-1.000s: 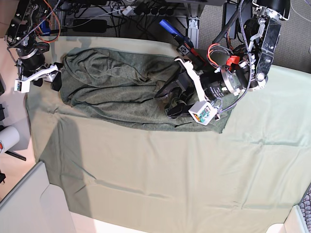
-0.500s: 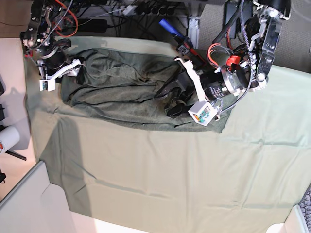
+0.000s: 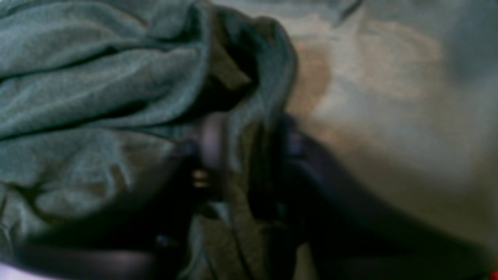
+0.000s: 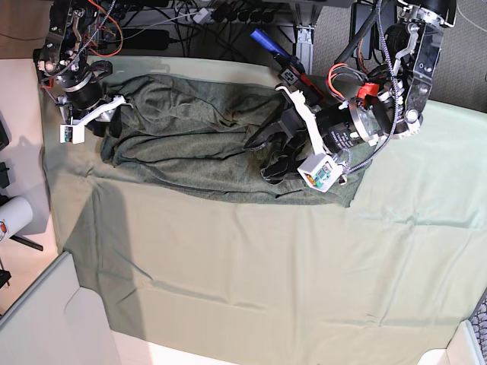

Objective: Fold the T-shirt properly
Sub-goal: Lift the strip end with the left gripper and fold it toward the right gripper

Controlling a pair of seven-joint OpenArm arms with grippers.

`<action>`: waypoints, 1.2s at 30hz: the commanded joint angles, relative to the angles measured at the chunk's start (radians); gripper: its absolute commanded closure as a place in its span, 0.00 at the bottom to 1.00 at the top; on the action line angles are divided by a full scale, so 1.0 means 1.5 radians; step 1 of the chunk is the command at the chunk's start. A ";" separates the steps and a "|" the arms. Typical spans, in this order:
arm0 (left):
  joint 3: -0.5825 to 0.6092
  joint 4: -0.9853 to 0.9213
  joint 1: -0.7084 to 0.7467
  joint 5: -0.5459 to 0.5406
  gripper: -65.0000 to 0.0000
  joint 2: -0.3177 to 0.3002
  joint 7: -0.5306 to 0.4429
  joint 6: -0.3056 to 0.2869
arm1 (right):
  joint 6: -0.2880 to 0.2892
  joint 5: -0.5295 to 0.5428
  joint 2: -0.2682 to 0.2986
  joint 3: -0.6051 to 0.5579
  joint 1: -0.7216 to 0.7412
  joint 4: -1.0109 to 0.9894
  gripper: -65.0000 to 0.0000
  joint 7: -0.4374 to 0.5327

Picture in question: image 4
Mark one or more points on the light green table cloth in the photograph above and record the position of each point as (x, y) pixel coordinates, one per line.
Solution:
(384, 280)

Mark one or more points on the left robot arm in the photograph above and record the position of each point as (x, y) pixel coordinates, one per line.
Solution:
(375, 92)

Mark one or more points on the white paper roll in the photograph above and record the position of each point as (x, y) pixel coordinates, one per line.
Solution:
(15, 215)

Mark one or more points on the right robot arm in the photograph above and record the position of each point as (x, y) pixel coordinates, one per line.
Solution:
(74, 27)

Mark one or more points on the aluminium frame post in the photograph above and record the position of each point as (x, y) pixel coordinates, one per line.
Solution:
(305, 17)

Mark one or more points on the blue orange clamp, middle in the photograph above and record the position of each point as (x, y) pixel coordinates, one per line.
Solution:
(292, 71)

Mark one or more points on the black power brick, left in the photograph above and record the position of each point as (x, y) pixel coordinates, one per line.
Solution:
(147, 40)

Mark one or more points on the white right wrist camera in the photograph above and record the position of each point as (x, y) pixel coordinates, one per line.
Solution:
(72, 130)

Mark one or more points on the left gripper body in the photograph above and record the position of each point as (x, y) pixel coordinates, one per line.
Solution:
(339, 128)

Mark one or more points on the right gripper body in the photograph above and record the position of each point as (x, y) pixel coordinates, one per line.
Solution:
(82, 93)

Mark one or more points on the green T-shirt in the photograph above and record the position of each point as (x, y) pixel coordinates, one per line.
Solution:
(189, 136)

